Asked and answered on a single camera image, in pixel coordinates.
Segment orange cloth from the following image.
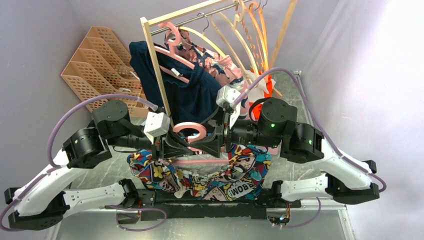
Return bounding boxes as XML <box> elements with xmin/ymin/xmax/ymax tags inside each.
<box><xmin>248</xmin><ymin>71</ymin><xmax>275</xmax><ymax>120</ymax></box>

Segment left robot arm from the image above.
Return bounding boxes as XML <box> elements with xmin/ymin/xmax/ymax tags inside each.
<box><xmin>1</xmin><ymin>99</ymin><xmax>191</xmax><ymax>232</ymax></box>

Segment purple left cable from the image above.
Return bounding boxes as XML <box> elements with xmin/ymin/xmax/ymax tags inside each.
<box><xmin>0</xmin><ymin>93</ymin><xmax>159</xmax><ymax>232</ymax></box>

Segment pink plastic hanger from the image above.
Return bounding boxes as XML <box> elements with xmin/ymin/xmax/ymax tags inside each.
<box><xmin>171</xmin><ymin>121</ymin><xmax>230</xmax><ymax>167</ymax></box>
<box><xmin>154</xmin><ymin>21</ymin><xmax>195</xmax><ymax>84</ymax></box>

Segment pink patterned shorts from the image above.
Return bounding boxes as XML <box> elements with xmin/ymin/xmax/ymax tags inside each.
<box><xmin>175</xmin><ymin>29</ymin><xmax>248</xmax><ymax>110</ymax></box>

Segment wooden clothes rack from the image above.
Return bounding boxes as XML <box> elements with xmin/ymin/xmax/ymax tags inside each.
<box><xmin>140</xmin><ymin>0</ymin><xmax>299</xmax><ymax>126</ymax></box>

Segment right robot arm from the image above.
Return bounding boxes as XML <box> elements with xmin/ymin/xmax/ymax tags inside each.
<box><xmin>189</xmin><ymin>97</ymin><xmax>380</xmax><ymax>207</ymax></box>

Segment peach plastic file organizer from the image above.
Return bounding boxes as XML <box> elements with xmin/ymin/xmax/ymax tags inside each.
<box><xmin>61</xmin><ymin>26</ymin><xmax>146</xmax><ymax>101</ymax></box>

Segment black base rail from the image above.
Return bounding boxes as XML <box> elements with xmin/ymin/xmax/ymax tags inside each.
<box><xmin>119</xmin><ymin>188</ymin><xmax>302</xmax><ymax>220</ymax></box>

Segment navy blue shorts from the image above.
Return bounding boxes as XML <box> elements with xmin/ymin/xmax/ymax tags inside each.
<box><xmin>129</xmin><ymin>41</ymin><xmax>221</xmax><ymax>124</ymax></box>

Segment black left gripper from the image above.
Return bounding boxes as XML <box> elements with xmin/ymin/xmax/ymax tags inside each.
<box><xmin>107</xmin><ymin>120</ymin><xmax>194</xmax><ymax>162</ymax></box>

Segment comic print shorts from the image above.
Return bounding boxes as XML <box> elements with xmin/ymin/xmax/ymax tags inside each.
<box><xmin>126</xmin><ymin>144</ymin><xmax>272</xmax><ymax>202</ymax></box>

